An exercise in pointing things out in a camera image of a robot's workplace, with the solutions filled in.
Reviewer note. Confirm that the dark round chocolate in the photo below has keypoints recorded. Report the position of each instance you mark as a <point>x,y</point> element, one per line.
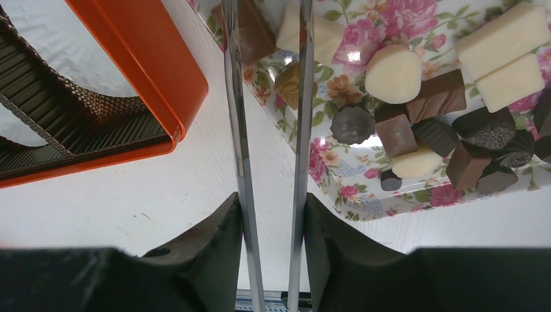
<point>481,128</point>

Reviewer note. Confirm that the white chocolate block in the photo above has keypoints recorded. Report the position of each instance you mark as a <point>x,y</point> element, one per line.
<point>328,35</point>

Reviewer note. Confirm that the caramel square chocolate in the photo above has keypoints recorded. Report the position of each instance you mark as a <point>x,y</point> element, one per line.
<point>287,85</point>

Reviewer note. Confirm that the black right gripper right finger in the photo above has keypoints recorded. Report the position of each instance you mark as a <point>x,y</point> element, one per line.
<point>350,272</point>

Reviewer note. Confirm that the floral tray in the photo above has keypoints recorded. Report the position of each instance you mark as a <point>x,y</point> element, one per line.
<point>349,174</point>

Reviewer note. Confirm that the white rectangular chocolate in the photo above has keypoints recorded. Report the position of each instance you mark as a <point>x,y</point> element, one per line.
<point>510,83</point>
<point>518,31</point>

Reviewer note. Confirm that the brown milk chocolate bar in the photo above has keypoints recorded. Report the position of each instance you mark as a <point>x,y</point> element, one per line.
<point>437,97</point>

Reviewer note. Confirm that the orange chocolate box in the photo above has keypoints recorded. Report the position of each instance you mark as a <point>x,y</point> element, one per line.
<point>83,129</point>

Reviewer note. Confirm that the white round chocolate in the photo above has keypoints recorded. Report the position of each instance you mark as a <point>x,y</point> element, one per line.
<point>394,75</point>
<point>416,164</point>

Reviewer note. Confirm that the milk chocolate block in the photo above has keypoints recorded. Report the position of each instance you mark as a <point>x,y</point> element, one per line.
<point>255,37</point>
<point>466,165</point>

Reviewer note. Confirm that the white paper cup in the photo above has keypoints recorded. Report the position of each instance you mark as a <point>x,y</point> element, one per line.
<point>15,130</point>
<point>67,46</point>

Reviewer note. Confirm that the milk chocolate cube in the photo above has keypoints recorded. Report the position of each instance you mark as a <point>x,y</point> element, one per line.
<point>394,130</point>

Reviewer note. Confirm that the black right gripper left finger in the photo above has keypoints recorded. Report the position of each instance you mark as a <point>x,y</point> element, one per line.
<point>196,271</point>

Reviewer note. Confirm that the metal tongs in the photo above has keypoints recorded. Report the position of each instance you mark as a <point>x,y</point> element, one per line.
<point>235,99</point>

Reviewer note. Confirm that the dark flower chocolate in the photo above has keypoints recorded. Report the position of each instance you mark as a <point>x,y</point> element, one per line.
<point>352,125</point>

